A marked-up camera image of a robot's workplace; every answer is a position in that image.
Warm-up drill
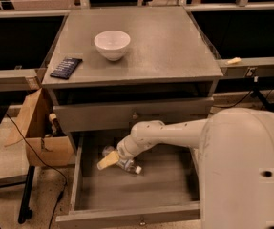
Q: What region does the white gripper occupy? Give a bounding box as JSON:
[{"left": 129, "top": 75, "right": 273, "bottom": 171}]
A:
[{"left": 97, "top": 135, "right": 141, "bottom": 170}]

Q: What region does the clear plastic bottle blue label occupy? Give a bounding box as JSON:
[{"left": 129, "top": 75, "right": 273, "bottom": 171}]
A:
[{"left": 102, "top": 146, "right": 142, "bottom": 174}]

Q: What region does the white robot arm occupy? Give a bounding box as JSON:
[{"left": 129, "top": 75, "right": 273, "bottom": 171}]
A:
[{"left": 97, "top": 108, "right": 274, "bottom": 229}]

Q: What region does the closed grey top drawer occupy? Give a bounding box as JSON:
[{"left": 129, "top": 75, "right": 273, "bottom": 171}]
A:
[{"left": 53, "top": 97, "right": 214, "bottom": 133}]

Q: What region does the open grey middle drawer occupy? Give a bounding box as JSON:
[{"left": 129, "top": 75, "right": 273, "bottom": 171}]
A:
[{"left": 56, "top": 130, "right": 200, "bottom": 229}]

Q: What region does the grey wooden drawer cabinet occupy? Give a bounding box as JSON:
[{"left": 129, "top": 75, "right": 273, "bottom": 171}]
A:
[{"left": 41, "top": 6, "right": 224, "bottom": 143}]

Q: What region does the brown cardboard box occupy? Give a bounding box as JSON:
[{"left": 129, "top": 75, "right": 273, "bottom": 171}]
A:
[{"left": 4, "top": 88, "right": 75, "bottom": 168}]

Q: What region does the black table leg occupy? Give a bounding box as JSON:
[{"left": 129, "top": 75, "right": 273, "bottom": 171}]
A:
[{"left": 18, "top": 166, "right": 35, "bottom": 224}]

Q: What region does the dark snack packet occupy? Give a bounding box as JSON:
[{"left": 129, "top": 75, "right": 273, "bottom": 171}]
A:
[{"left": 50, "top": 57, "right": 82, "bottom": 79}]

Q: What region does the white ceramic bowl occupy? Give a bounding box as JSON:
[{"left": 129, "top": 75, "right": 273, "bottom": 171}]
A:
[{"left": 94, "top": 31, "right": 131, "bottom": 61}]

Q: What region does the small yellow foam piece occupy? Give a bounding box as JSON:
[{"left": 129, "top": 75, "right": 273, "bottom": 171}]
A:
[{"left": 226, "top": 57, "right": 241, "bottom": 65}]

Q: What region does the black floor cable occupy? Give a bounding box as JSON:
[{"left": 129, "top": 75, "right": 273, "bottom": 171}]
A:
[{"left": 5, "top": 113, "right": 69, "bottom": 229}]

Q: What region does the black cable at right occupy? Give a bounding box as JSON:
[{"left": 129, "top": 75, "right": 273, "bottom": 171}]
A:
[{"left": 212, "top": 76, "right": 274, "bottom": 112}]

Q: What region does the wall power outlet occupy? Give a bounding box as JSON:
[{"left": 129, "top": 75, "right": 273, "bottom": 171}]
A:
[{"left": 245, "top": 67, "right": 257, "bottom": 77}]

